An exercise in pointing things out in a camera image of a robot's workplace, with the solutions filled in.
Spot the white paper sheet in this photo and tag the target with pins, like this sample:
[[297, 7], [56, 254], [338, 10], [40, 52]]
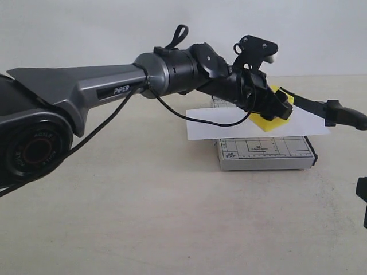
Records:
[[302, 124]]

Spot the black cutter blade arm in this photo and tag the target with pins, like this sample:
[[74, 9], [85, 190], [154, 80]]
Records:
[[331, 111]]

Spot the yellow foam cube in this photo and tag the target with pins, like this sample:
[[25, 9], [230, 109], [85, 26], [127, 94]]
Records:
[[269, 125]]

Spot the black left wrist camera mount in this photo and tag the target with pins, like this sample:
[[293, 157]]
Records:
[[253, 51]]

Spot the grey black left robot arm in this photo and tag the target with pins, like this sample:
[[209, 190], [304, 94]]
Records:
[[42, 109]]

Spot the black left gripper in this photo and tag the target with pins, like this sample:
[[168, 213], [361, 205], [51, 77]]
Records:
[[251, 92]]

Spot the grey paper cutter base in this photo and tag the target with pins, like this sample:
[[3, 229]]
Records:
[[266, 153]]

